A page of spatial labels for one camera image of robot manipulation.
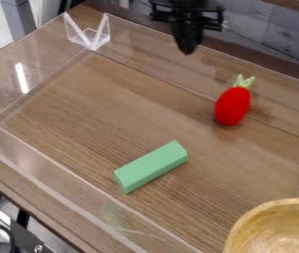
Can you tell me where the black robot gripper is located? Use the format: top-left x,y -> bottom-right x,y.
150,0 -> 226,54

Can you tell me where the red plush strawberry fruit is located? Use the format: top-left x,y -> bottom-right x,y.
214,74 -> 254,126

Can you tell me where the green rectangular block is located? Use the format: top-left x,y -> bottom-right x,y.
115,141 -> 189,194

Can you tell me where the wooden bowl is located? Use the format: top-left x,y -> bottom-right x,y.
224,198 -> 299,253

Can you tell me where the clear acrylic enclosure wall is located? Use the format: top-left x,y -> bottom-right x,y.
0,8 -> 299,253

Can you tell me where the grey table leg post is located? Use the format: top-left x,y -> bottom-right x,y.
0,0 -> 37,41

